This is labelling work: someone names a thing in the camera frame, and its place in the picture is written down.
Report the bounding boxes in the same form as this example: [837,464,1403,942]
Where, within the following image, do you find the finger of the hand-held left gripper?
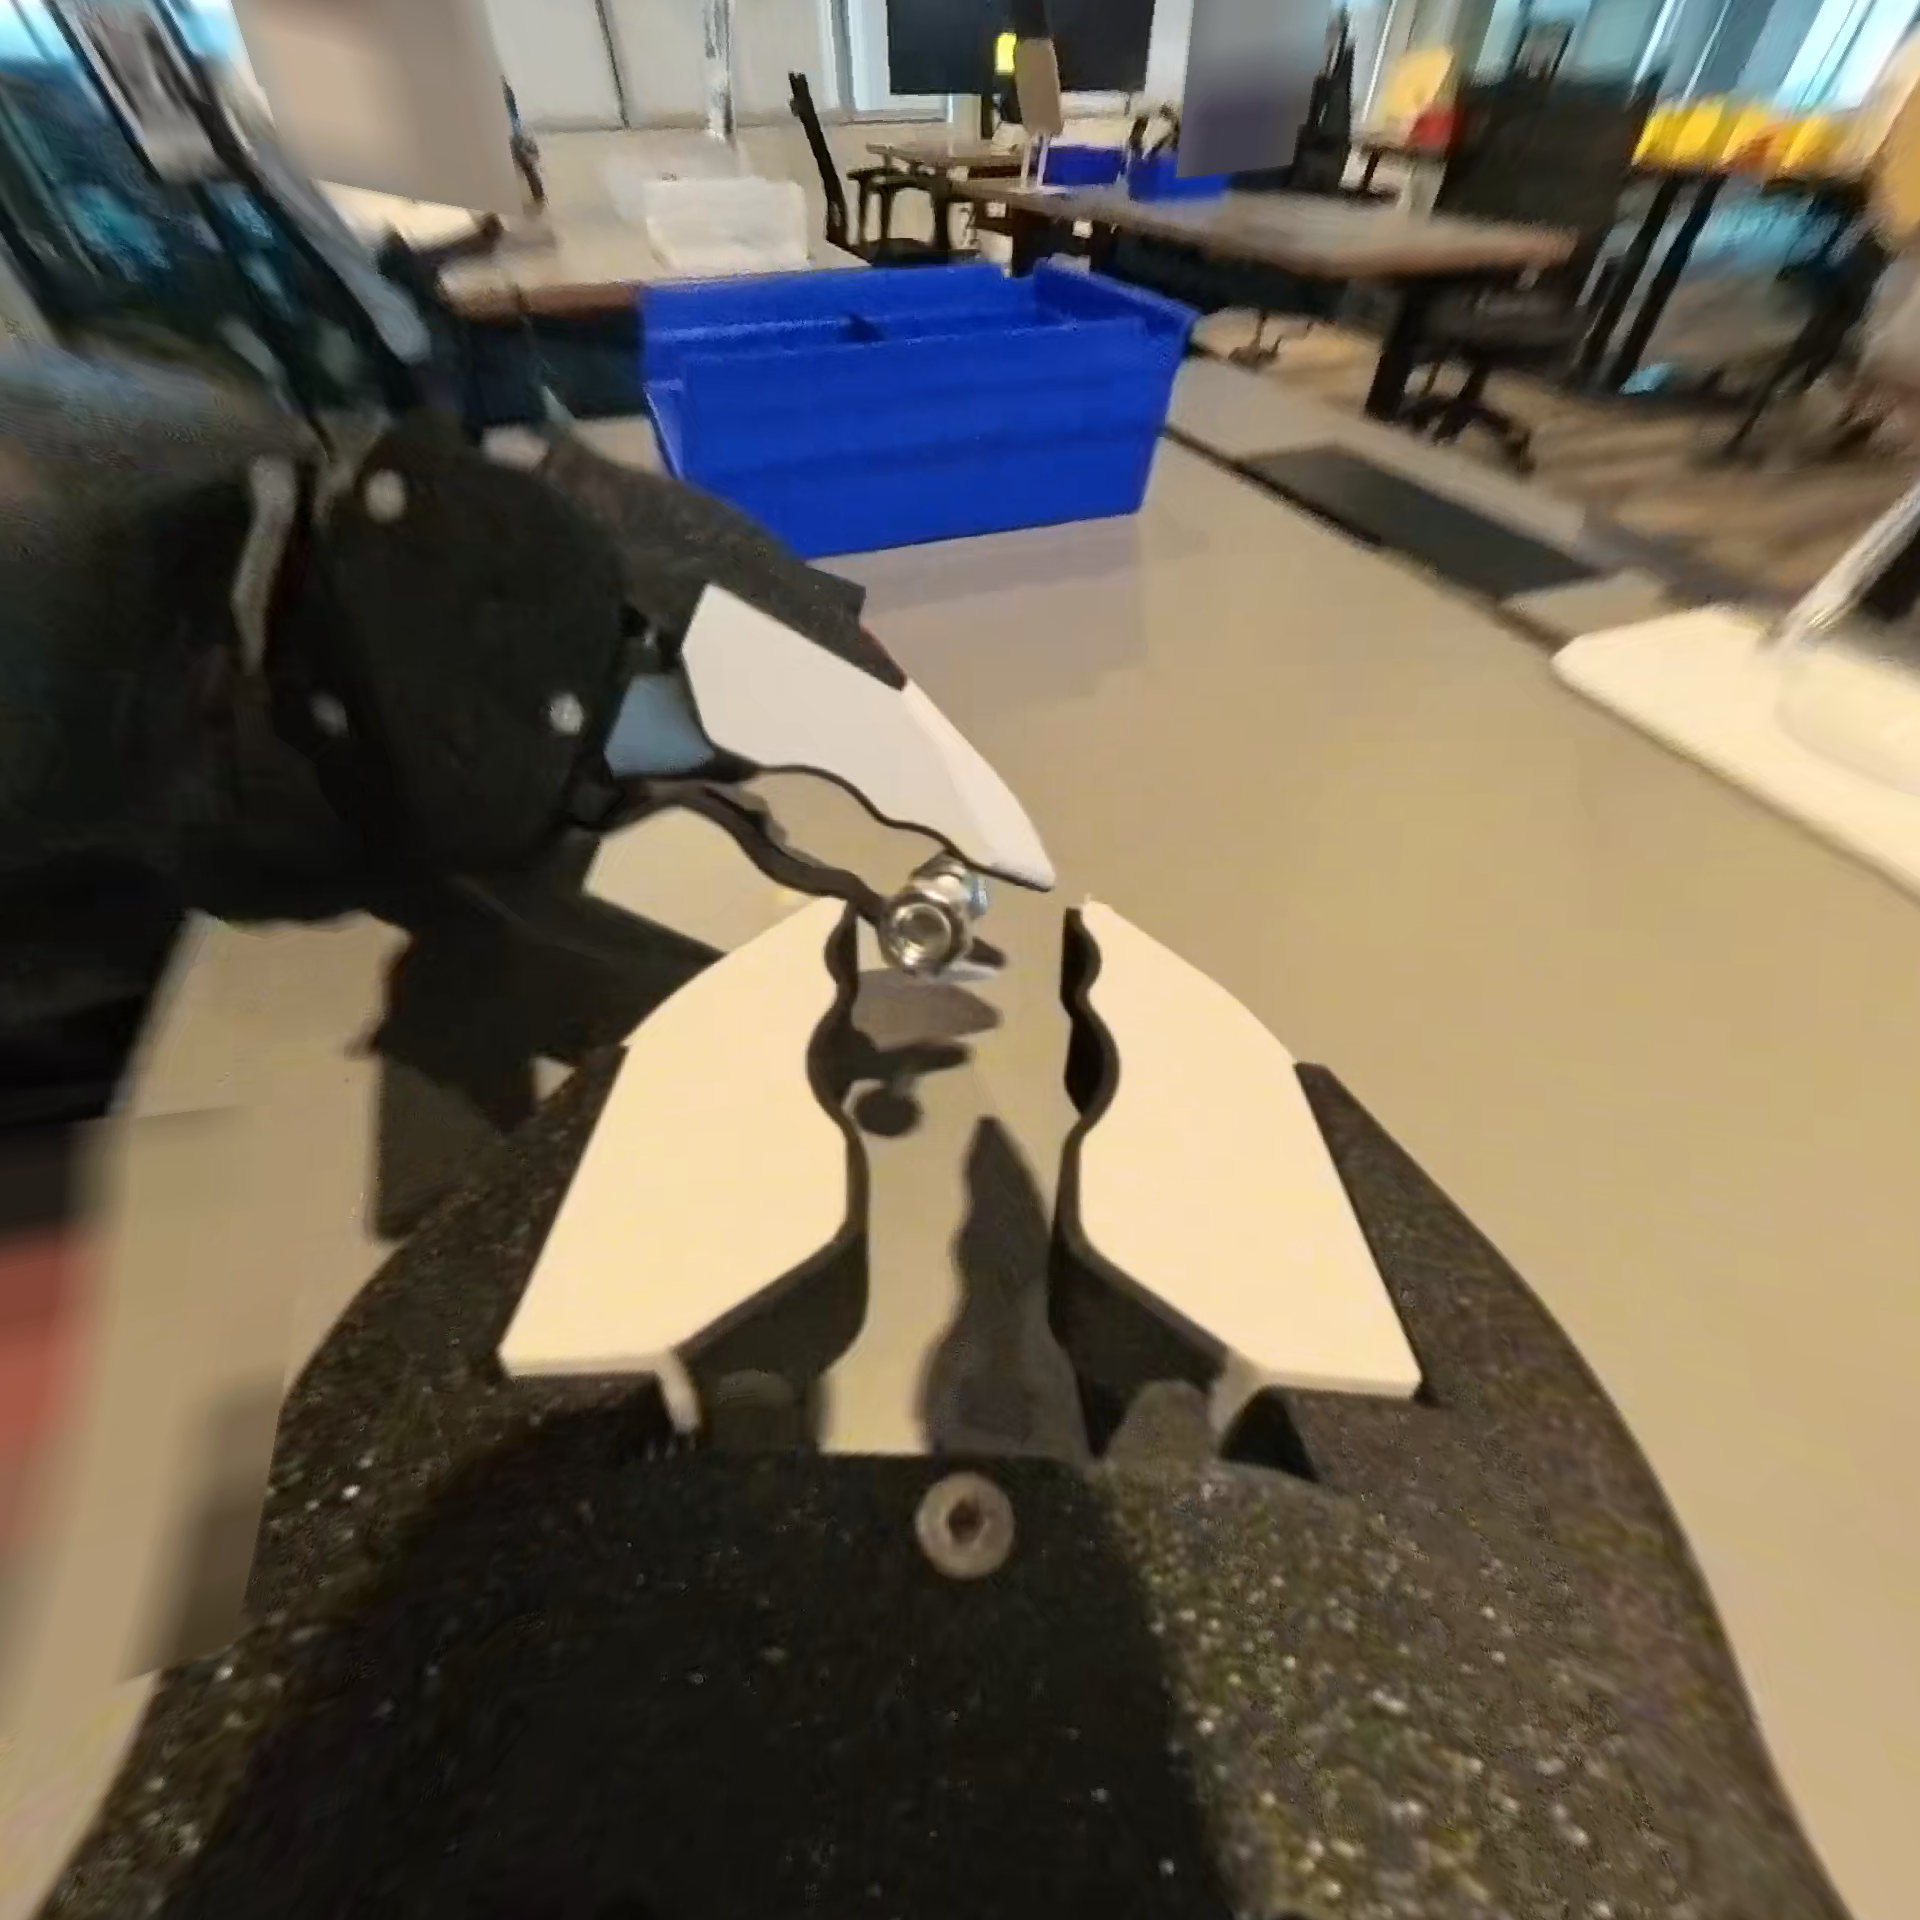
[609,587,1064,893]
[660,782,900,929]

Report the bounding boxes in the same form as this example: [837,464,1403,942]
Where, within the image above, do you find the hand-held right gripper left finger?
[492,898,875,1428]

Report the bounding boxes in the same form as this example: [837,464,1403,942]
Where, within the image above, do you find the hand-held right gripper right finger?
[1058,898,1428,1429]

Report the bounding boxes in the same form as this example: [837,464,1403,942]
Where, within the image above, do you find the silver hex nut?
[875,883,967,978]

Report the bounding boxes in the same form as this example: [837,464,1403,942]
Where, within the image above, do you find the person's left forearm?
[0,365,349,1121]

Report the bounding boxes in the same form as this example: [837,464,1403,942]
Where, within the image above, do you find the large blue plastic bin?
[640,255,1198,559]

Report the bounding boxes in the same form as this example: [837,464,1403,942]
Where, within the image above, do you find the clear plastic container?
[609,164,821,282]

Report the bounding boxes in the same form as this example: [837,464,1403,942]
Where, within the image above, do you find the black office chair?
[1357,68,1672,469]
[783,68,944,272]

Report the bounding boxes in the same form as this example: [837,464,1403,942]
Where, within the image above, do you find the wooden office desk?
[866,145,1577,430]

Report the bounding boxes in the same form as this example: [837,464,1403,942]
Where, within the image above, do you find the large black monitor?
[882,0,1159,93]

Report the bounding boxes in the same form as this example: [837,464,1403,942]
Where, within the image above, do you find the row of yellow bins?
[1631,100,1875,175]

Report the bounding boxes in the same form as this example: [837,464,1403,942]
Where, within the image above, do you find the black desk cable cover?
[1241,443,1595,602]

